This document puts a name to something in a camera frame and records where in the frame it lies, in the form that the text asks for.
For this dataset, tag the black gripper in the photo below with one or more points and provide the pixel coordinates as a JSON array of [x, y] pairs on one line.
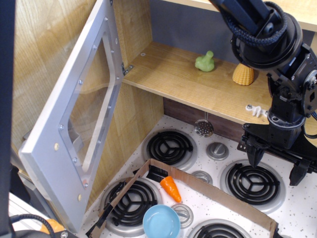
[[290, 144]]

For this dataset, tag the grey microwave door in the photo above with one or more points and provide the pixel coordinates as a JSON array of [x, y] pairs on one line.
[[86, 93]]

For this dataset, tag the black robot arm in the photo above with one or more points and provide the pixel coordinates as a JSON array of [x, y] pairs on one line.
[[266, 38]]

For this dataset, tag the back right stove burner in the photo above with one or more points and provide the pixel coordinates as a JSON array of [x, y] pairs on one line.
[[261, 187]]

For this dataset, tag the stove burner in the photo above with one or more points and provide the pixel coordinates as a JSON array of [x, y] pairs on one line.
[[172, 147], [261, 187], [126, 219], [217, 228]]

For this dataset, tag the white door latch clip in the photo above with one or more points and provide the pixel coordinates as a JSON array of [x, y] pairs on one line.
[[256, 111]]

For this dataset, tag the grey stove knob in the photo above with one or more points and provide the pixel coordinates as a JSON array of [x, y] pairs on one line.
[[217, 151]]

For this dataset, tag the silver toy slotted ladle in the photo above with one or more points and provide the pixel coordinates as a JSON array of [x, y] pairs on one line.
[[203, 127]]

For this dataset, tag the front right stove burner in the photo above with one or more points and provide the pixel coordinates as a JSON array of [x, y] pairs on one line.
[[217, 228]]

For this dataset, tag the yellow toy corn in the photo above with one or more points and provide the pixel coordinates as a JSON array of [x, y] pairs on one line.
[[243, 75]]

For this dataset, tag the back left stove burner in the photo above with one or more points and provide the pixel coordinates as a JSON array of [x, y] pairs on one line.
[[172, 147]]

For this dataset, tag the orange toy carrot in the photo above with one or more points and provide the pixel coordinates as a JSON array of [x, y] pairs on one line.
[[170, 187]]

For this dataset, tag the green toy broccoli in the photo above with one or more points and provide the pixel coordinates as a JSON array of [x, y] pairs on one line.
[[205, 63]]

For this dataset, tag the light blue bowl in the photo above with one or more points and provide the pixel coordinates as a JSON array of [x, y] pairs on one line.
[[161, 221]]

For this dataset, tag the brown cardboard strip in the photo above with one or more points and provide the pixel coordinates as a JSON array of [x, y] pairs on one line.
[[157, 171]]

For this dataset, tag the front left stove burner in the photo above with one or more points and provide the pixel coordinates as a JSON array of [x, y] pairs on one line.
[[126, 219]]

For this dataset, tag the orange object at bottom left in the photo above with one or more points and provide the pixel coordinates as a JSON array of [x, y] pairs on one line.
[[56, 226]]

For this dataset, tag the grey wall phone holder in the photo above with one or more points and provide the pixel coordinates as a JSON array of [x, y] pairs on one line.
[[51, 136]]

